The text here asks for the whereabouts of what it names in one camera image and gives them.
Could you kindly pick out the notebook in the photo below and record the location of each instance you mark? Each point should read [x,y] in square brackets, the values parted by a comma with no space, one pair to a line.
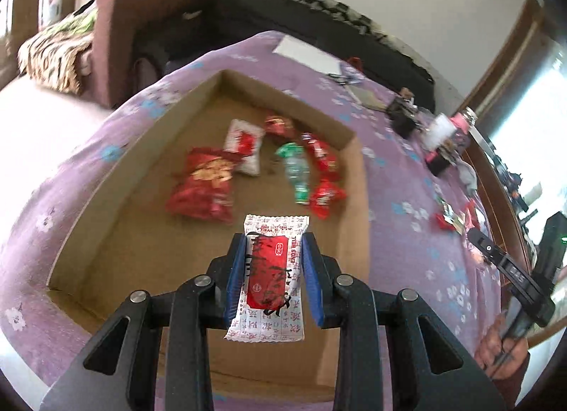
[363,96]

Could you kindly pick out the pile of black tools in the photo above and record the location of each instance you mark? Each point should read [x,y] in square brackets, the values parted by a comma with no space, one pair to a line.
[514,185]

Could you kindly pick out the red plastic bag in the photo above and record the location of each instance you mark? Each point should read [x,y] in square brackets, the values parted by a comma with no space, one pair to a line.
[471,216]

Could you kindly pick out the black sofa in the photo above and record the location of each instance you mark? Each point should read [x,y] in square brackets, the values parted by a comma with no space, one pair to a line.
[265,16]

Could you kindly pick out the cardboard box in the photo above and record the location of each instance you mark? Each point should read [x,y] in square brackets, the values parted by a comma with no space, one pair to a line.
[133,260]

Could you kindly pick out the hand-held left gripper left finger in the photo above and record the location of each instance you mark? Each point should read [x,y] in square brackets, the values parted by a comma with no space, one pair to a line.
[234,278]

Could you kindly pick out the dark red snack packet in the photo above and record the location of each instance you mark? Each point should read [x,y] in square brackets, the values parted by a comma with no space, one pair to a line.
[325,198]

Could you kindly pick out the white plastic container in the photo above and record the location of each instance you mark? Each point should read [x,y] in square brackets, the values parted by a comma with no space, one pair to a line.
[438,131]

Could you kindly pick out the brown armchair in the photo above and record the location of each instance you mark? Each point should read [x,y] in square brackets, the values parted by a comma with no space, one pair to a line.
[119,38]

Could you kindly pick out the long red candy packet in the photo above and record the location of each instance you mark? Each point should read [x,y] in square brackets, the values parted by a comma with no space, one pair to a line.
[321,154]

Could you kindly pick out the pink thermos bottle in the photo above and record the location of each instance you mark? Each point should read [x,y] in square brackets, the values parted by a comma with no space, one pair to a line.
[463,120]

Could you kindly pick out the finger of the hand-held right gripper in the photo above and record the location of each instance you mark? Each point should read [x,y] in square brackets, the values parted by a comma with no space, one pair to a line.
[485,247]

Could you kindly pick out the purple floral tablecloth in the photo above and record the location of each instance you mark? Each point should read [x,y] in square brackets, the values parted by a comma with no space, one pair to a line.
[398,171]

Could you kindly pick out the white paper sheet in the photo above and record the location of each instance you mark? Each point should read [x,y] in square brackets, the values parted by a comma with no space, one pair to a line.
[305,54]

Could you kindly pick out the small white red packet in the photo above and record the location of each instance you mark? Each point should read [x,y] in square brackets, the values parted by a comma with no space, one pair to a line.
[243,145]

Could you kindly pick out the black pen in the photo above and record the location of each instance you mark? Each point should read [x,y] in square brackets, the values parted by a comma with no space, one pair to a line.
[343,78]

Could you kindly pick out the black holder with wooden knob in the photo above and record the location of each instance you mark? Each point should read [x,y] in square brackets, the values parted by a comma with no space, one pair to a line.
[438,163]
[401,114]

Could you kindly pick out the white packet red label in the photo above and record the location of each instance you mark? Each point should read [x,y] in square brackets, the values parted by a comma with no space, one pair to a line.
[270,278]

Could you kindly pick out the person's right hand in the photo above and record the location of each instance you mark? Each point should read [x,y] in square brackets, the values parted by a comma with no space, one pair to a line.
[498,351]

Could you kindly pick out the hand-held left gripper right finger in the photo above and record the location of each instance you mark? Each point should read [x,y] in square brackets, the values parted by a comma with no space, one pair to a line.
[312,278]

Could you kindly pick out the brown wooden cabinet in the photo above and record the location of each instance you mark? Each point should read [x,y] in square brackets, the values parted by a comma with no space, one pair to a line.
[498,176]

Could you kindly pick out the green candy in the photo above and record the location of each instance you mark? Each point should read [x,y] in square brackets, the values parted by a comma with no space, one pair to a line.
[294,169]

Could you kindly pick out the leopard print blanket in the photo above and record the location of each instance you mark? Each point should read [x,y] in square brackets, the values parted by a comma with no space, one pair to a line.
[57,56]

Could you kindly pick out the small red white candy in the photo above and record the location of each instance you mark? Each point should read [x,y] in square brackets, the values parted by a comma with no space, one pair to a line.
[279,125]

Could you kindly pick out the red gold snack packet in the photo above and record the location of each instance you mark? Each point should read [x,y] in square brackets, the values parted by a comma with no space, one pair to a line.
[203,189]

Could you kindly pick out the white cloth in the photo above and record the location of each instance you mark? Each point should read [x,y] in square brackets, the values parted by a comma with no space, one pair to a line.
[468,176]

